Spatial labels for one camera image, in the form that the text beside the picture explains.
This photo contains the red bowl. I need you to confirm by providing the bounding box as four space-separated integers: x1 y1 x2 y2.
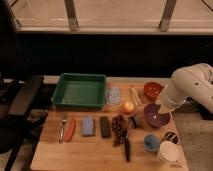
143 82 163 101

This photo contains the black office chair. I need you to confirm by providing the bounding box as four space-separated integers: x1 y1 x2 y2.
0 0 46 171

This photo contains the green plastic tray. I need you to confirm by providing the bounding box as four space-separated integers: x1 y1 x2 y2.
51 73 106 110

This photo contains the white cup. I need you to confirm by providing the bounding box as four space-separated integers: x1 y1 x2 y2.
157 141 180 163

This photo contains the clear blue plastic package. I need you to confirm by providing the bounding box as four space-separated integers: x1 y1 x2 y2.
106 86 121 105

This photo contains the black round lid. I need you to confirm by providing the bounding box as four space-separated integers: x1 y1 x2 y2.
164 131 179 144

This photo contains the purple bowl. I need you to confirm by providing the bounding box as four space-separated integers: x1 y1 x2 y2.
144 103 170 128

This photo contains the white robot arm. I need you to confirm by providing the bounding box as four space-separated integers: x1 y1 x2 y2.
156 63 213 114

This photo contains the metal spoon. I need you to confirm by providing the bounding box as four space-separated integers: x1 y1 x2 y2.
59 118 67 144

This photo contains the dark grape bunch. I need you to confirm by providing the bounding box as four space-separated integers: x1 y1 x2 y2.
111 115 127 146

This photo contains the blue cup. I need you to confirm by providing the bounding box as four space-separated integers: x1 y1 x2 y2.
144 134 160 152

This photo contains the black eraser block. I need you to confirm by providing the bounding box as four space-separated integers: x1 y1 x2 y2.
100 116 111 138

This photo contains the black handled knife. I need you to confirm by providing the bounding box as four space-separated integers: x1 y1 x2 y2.
124 132 130 162

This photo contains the blue sponge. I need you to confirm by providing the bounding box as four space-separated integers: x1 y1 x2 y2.
81 116 95 137

